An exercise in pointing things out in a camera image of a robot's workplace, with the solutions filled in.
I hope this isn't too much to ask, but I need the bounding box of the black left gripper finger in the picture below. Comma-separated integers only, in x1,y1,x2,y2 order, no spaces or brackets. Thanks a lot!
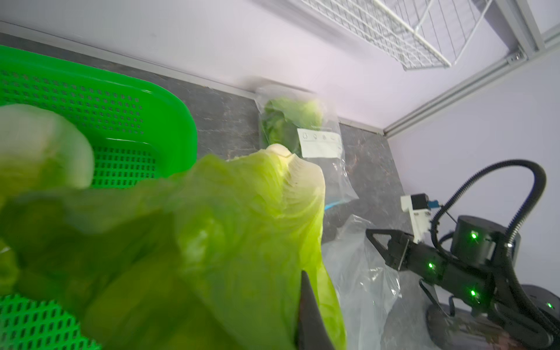
295,271,335,350

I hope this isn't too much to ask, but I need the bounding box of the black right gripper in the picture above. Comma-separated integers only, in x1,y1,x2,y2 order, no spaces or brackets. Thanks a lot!
365,228,496,313

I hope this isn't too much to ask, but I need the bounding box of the clear blue-zip zip-top bag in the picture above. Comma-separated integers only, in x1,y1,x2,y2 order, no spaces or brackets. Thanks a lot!
322,198,435,349

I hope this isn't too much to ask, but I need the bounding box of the green chinese cabbage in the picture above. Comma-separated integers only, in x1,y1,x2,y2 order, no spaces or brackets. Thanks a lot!
1,104,94,205
1,144,347,349

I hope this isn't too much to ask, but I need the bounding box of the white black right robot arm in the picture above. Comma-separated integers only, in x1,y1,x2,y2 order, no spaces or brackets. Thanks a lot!
365,159,559,349

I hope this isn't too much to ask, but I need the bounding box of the back zip-top bag with label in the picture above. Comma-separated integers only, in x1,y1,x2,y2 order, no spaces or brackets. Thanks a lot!
255,85,359,209

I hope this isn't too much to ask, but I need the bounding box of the cabbage in back bag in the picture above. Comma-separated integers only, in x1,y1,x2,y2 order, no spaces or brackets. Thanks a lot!
259,97,324,156

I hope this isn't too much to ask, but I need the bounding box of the green plastic perforated basket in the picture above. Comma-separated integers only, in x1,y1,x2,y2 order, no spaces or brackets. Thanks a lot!
1,46,198,349

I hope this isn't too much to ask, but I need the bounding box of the long white wire shelf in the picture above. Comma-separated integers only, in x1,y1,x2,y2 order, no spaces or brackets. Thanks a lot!
302,0,493,70

